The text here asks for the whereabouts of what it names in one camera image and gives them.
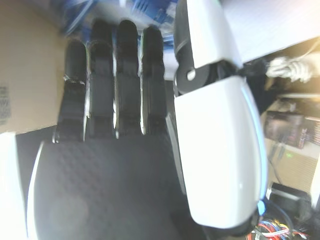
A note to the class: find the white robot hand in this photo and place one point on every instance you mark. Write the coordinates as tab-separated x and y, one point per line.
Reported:
112	180

